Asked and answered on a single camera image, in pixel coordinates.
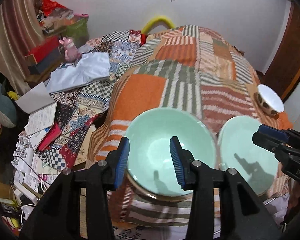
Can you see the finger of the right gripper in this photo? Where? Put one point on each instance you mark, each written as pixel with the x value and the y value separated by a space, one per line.
pixel 274 142
pixel 275 131

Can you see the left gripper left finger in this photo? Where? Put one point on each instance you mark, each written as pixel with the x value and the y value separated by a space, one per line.
pixel 56 216

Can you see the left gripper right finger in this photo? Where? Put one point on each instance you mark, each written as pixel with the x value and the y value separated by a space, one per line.
pixel 243 215

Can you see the mint green plate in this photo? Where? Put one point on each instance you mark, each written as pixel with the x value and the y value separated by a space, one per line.
pixel 256 165

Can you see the white patterned bowl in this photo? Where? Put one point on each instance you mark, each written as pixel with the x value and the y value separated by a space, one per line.
pixel 269 101

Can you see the dark purple plate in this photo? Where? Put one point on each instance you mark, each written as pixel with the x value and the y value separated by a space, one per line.
pixel 157 196

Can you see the brown wooden door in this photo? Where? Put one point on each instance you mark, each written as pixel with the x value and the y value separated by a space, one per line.
pixel 283 74

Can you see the red book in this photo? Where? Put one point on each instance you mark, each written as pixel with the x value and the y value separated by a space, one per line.
pixel 51 136

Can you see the striped orange patchwork blanket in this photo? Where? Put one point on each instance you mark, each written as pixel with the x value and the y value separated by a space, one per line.
pixel 189 68

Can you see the open notebook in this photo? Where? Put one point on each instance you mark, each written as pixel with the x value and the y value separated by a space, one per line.
pixel 41 109

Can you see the light blue folded cloth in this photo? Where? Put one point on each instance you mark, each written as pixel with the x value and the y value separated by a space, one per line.
pixel 90 68

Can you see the dark grey long box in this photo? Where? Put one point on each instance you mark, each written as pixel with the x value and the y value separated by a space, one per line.
pixel 47 62

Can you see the pink toy figurine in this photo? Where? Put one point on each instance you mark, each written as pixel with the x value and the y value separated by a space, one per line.
pixel 70 51

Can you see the yellow foam tube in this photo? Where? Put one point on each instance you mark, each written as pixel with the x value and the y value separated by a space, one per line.
pixel 156 21

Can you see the red long box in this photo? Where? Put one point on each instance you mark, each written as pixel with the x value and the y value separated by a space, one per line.
pixel 40 52

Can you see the green storage box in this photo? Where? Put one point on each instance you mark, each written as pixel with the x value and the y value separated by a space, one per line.
pixel 78 31

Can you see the striped brown curtain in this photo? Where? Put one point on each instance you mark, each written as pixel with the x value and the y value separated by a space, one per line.
pixel 19 33

